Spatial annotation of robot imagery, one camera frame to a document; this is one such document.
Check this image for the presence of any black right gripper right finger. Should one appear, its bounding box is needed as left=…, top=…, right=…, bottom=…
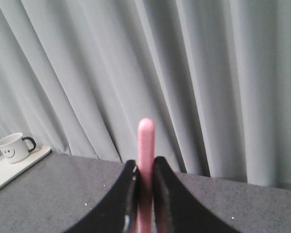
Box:
left=153, top=156, right=238, bottom=233

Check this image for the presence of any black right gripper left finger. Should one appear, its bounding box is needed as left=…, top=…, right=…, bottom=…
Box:
left=66, top=160, right=139, bottom=233

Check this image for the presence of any pink chopstick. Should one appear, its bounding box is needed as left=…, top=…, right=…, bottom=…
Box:
left=138, top=118, right=155, bottom=233

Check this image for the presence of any white smiley face mug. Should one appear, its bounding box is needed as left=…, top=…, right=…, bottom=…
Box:
left=0, top=133, right=36, bottom=164

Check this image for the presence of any white rectangular tray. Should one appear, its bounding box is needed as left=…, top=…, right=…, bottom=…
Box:
left=0, top=146, right=51, bottom=189

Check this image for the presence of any grey curtain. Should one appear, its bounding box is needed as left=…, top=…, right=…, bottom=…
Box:
left=0, top=0, right=291, bottom=189

